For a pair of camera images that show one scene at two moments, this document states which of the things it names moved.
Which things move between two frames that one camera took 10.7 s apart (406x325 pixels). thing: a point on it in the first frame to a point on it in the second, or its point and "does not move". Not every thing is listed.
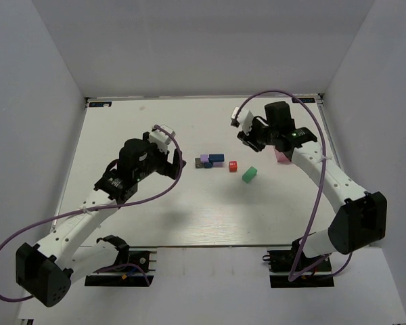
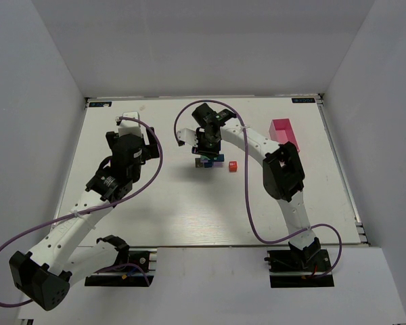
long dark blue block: (216, 158) does not move
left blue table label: (100, 104) does not move
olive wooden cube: (199, 164) does not move
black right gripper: (250, 141) to (206, 149)
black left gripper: (172, 166) to (111, 137)
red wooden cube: (233, 166) does not move
